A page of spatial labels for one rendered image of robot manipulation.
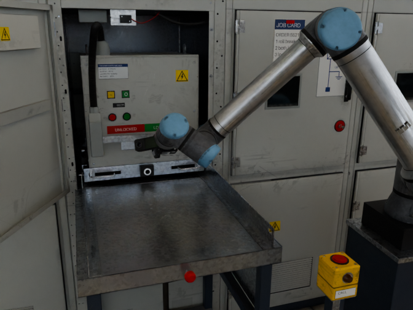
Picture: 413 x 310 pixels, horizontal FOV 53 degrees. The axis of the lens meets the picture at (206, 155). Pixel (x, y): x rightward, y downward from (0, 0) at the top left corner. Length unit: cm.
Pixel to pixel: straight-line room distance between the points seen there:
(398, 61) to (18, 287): 204
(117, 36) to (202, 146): 128
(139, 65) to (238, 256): 90
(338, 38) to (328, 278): 67
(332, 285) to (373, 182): 124
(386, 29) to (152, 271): 157
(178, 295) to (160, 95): 99
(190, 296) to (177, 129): 107
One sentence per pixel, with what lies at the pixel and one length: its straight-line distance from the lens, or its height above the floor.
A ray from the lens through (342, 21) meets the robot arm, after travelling 127.
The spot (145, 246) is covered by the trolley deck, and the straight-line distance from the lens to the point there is 133.
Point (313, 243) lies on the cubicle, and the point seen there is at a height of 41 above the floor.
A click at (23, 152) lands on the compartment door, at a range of 158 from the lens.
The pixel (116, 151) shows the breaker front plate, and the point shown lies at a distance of 182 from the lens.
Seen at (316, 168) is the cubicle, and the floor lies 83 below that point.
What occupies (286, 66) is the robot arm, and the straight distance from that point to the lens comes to 142.
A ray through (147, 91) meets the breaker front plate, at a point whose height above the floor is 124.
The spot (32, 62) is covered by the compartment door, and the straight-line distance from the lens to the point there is 162.
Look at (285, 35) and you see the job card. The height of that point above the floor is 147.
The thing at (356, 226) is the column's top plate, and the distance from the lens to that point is 177.
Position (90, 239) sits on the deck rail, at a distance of 140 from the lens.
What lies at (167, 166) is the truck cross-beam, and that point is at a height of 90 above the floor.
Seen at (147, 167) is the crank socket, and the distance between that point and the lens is 183.
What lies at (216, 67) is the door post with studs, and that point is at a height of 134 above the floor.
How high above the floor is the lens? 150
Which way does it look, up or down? 17 degrees down
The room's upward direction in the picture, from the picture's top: 1 degrees clockwise
